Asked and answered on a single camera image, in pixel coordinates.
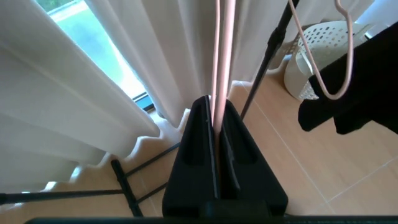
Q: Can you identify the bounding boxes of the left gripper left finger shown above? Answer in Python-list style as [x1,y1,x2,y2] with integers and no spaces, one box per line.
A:
[162,95,219,218]

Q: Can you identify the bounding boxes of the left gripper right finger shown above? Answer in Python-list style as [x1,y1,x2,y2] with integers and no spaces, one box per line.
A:
[218,99,289,217]

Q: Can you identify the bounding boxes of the pink clothes hanger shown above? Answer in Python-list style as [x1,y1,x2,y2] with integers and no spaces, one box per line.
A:
[210,0,237,135]
[287,0,355,101]

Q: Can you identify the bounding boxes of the black shorts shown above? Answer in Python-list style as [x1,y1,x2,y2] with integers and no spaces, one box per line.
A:
[297,21,398,136]

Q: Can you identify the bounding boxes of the black clothes rack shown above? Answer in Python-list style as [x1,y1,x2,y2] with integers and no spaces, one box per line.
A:
[0,0,300,218]

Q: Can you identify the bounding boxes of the white laundry basket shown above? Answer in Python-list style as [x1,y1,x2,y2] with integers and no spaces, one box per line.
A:
[283,20,374,101]

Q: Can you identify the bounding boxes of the beige curtain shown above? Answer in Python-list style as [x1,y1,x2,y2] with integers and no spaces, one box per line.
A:
[0,0,161,194]
[85,0,376,128]

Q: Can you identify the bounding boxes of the window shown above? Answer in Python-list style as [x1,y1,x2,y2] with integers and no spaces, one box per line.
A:
[35,0,155,112]

